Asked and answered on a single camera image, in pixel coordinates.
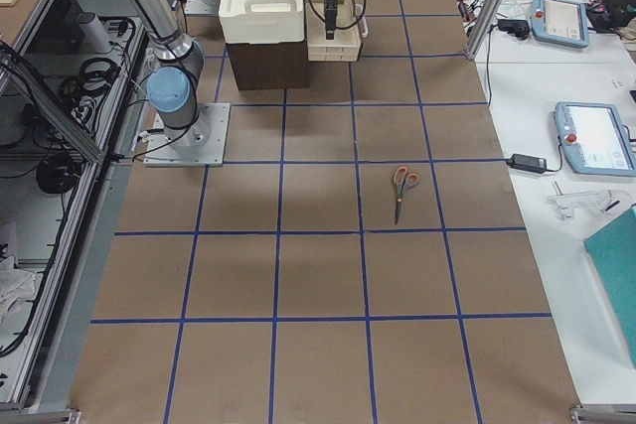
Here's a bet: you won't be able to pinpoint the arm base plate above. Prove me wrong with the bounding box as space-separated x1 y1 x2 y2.
143 103 231 167

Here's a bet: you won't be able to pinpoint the black power adapter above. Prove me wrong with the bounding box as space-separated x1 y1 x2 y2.
506 153 548 174

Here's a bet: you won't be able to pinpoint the grey orange scissors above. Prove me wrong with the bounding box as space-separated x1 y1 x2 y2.
393 166 420 224

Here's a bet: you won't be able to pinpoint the grey cylinder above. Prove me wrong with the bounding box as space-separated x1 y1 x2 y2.
77 12 112 54

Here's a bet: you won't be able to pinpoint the near teach pendant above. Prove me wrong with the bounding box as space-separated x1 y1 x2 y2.
555 101 635 177

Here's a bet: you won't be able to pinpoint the clear acrylic parts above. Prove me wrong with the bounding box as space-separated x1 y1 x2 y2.
547 182 632 221

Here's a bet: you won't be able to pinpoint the teach pendant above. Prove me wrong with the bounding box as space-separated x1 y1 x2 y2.
529 0 589 49
555 101 635 177

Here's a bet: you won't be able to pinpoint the far teach pendant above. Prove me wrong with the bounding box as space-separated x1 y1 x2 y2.
529 0 589 49

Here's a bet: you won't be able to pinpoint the white plastic tray box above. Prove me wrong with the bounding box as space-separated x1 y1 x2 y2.
219 0 305 44

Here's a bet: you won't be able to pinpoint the wooden drawer with white handle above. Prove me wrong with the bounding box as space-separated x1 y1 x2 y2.
302 0 369 63

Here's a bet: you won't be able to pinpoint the dark brown drawer cabinet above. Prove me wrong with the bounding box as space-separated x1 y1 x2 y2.
226 41 310 90

